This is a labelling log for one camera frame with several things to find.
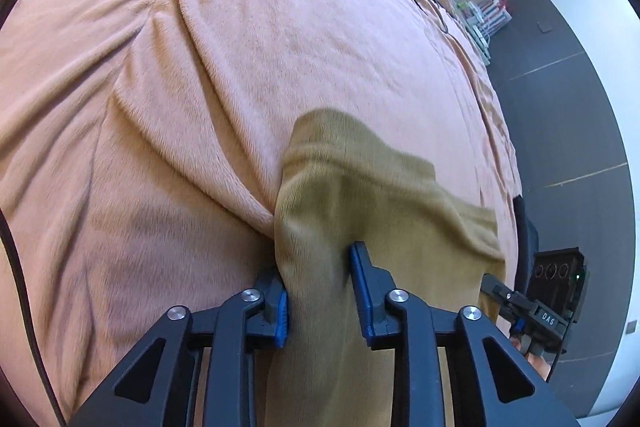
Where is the orange fleece blanket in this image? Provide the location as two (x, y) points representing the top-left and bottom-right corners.
(1, 0), (522, 426)

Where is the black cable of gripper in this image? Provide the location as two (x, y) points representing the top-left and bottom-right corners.
(0, 206), (68, 427)

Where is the tan brown t-shirt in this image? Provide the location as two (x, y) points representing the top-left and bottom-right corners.
(264, 109), (506, 426)

